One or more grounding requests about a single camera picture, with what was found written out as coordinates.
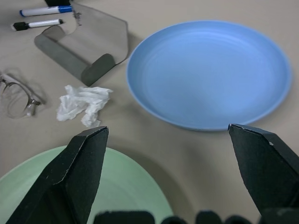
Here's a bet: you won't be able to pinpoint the blue whiteboard marker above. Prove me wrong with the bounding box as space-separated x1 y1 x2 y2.
19 6 73 17

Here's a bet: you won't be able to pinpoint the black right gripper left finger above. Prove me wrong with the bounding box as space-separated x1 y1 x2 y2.
4 126 109 224

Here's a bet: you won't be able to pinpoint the black whiteboard marker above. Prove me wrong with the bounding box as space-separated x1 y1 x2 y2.
10 19 65 31

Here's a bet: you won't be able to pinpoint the clear frame eyeglasses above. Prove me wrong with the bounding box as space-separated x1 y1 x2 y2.
0 67 46 119

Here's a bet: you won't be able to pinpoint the white tissue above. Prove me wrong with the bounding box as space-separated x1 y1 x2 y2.
56 84 114 128

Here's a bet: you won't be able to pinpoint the pale green plate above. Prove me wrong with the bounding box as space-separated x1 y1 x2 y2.
0 145 175 224

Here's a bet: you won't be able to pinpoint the blue plate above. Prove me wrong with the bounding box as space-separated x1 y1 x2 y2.
126 20 292 132

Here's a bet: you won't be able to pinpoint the grey rectangular sponge block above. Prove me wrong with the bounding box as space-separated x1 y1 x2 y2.
34 2 129 87

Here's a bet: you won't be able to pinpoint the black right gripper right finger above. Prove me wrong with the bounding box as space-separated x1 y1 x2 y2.
228 123 299 218

